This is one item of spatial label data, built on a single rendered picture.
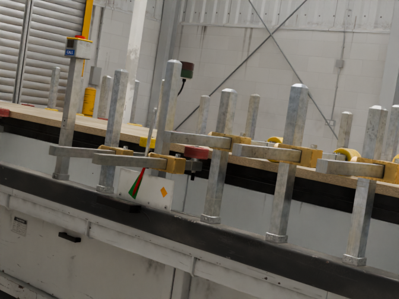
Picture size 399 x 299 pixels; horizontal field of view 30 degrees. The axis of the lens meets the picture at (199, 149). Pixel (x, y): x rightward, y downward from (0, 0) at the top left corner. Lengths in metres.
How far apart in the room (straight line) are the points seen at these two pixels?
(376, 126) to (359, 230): 0.26
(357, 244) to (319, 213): 0.35
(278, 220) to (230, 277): 0.26
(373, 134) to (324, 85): 8.80
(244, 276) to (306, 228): 0.25
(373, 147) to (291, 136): 0.25
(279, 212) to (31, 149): 1.54
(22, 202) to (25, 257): 0.45
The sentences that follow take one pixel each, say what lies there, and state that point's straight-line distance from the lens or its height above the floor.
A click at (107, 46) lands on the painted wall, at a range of 12.08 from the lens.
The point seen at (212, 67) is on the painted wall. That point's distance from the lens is 12.07.
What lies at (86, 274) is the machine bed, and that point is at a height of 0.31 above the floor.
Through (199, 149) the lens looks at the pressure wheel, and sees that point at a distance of 2.40.
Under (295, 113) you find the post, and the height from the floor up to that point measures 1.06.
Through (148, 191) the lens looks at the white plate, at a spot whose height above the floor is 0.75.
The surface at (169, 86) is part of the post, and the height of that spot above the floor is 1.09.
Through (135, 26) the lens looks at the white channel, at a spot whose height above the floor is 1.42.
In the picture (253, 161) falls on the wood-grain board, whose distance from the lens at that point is 2.37.
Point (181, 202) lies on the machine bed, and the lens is 2.60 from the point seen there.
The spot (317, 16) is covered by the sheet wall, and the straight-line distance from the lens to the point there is 10.99.
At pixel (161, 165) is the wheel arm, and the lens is 2.32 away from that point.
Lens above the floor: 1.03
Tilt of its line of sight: 3 degrees down
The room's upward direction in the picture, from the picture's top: 8 degrees clockwise
